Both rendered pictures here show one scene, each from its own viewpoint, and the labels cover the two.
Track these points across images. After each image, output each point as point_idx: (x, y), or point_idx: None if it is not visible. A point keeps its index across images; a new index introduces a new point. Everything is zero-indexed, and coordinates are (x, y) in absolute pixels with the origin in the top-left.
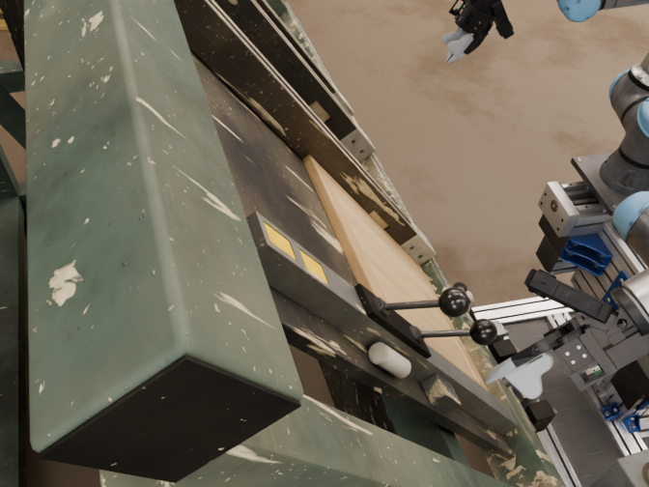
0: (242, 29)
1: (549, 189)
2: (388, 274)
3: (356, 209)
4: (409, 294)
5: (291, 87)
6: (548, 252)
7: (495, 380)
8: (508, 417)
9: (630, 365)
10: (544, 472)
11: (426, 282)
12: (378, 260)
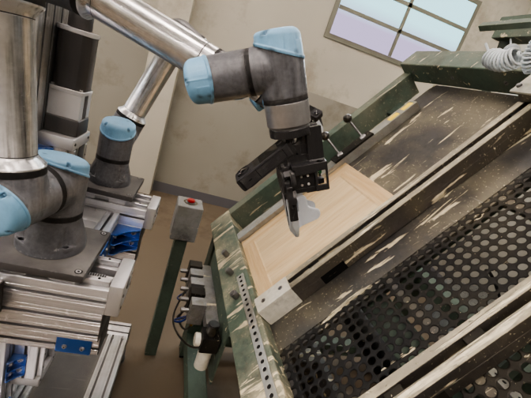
0: None
1: (125, 287)
2: (332, 208)
3: None
4: (311, 222)
5: (441, 173)
6: (106, 327)
7: (239, 246)
8: (250, 223)
9: (139, 242)
10: (233, 223)
11: (267, 286)
12: (340, 205)
